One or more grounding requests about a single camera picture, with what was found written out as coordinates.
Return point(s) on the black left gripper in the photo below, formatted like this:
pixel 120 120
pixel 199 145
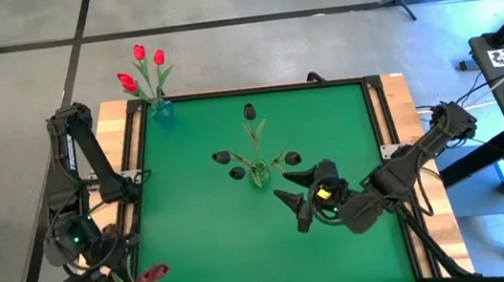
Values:
pixel 104 253

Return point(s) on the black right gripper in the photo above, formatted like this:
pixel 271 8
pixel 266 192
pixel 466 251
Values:
pixel 333 198

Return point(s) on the black artificial tulip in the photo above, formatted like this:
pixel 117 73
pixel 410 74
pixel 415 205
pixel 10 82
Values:
pixel 221 157
pixel 249 112
pixel 292 158
pixel 237 173

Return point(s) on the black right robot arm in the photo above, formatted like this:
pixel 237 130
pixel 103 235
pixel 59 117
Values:
pixel 413 156

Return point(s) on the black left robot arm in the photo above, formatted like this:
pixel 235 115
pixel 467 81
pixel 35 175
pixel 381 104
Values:
pixel 95 160

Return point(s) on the green glass vase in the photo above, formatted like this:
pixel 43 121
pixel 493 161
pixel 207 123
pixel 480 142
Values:
pixel 259 176

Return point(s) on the blue glass vase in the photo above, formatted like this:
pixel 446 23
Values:
pixel 162 111

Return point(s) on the green table mat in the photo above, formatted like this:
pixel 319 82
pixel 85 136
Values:
pixel 202 205

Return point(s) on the black desk foot bar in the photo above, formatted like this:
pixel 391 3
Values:
pixel 476 159

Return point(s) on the small black floor box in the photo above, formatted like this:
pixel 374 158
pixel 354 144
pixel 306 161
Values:
pixel 468 65

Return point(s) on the metal corner bracket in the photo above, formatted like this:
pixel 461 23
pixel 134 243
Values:
pixel 133 174
pixel 387 150

